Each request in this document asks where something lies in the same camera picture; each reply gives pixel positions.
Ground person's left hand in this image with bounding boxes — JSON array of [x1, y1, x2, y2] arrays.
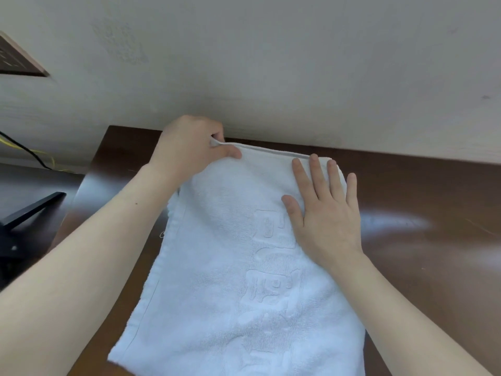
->
[[148, 115, 242, 188]]

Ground person's right hand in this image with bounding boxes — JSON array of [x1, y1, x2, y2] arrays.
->
[[281, 154, 364, 273]]

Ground white embossed towel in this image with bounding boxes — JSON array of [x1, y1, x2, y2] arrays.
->
[[107, 138, 366, 376]]

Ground person's right forearm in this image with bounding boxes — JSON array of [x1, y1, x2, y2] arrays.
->
[[327, 252, 494, 376]]

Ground person's left forearm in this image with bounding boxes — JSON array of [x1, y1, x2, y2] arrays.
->
[[0, 163, 184, 376]]

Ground black stand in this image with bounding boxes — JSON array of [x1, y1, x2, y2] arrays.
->
[[0, 192, 67, 286]]

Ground yellow cable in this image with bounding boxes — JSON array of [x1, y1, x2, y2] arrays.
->
[[0, 138, 77, 174]]

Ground black cable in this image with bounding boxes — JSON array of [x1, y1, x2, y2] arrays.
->
[[0, 131, 53, 171]]

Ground brown framed wall panel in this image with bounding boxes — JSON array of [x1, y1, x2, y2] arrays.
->
[[0, 31, 51, 78]]

